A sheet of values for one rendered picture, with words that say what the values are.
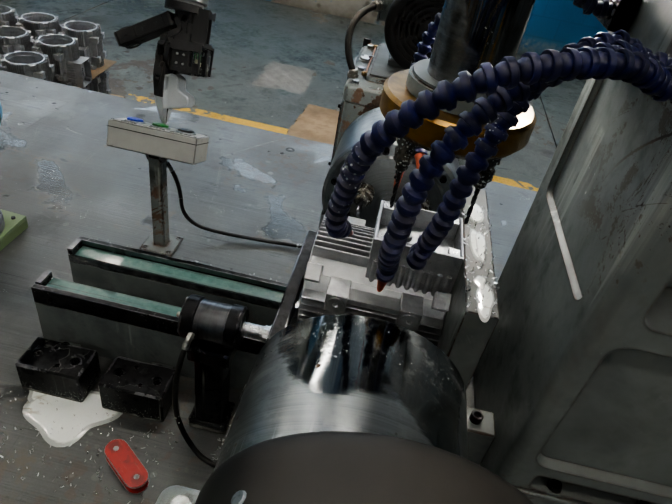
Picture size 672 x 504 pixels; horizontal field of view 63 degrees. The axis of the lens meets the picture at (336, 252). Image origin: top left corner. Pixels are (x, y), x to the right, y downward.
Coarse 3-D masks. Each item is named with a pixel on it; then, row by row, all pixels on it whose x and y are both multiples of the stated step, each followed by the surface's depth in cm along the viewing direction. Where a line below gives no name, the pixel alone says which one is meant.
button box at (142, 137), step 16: (112, 128) 100; (128, 128) 100; (144, 128) 100; (160, 128) 101; (112, 144) 101; (128, 144) 101; (144, 144) 101; (160, 144) 100; (176, 144) 100; (192, 144) 100; (176, 160) 101; (192, 160) 100
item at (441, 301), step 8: (312, 264) 74; (320, 264) 74; (312, 272) 74; (320, 272) 74; (312, 280) 74; (440, 296) 73; (448, 296) 73; (432, 304) 74; (440, 304) 73; (448, 304) 73
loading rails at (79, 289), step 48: (96, 240) 96; (48, 288) 85; (96, 288) 88; (144, 288) 95; (192, 288) 93; (240, 288) 93; (48, 336) 91; (96, 336) 89; (144, 336) 87; (240, 384) 90
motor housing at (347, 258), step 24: (336, 240) 76; (360, 240) 77; (336, 264) 76; (360, 264) 76; (312, 288) 75; (360, 288) 75; (384, 288) 75; (312, 312) 76; (360, 312) 75; (384, 312) 74; (432, 312) 75; (432, 336) 74
